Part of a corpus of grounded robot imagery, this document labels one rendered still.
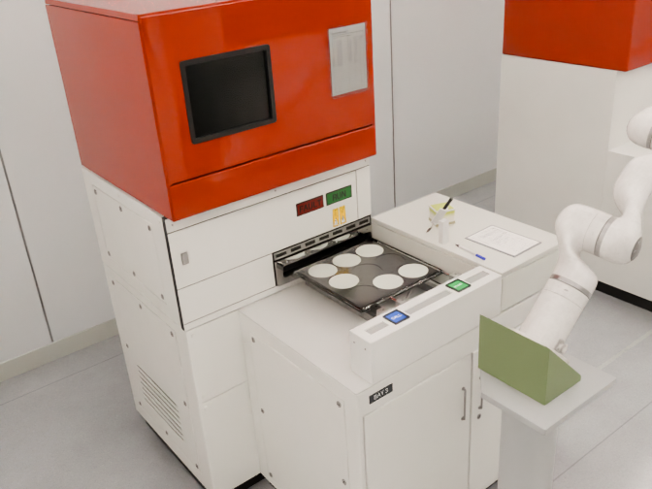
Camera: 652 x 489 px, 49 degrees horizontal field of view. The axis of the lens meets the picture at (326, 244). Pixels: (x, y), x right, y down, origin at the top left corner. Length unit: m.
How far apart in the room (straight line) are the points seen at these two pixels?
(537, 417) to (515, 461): 0.28
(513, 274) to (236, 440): 1.17
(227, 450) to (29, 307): 1.51
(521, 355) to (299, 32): 1.15
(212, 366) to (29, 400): 1.44
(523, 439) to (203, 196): 1.16
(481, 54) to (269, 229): 3.17
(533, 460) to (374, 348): 0.57
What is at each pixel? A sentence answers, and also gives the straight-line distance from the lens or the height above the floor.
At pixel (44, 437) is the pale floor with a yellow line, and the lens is 3.48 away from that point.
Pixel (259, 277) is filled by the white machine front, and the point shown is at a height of 0.90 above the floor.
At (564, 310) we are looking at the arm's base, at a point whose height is 1.03.
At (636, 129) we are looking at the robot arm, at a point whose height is 1.39.
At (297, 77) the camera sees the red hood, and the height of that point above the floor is 1.56.
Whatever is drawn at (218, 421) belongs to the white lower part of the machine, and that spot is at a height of 0.41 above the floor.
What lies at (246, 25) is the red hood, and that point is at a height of 1.74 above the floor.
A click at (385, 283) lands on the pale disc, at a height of 0.90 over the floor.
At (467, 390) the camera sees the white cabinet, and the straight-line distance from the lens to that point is 2.40.
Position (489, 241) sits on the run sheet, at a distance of 2.49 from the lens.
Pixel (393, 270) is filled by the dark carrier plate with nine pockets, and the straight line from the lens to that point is 2.44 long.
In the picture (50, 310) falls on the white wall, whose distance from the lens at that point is 3.86.
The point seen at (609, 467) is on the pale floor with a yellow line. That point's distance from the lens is 3.10.
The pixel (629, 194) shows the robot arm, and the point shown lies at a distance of 2.13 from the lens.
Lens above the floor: 2.06
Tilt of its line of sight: 26 degrees down
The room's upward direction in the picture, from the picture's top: 4 degrees counter-clockwise
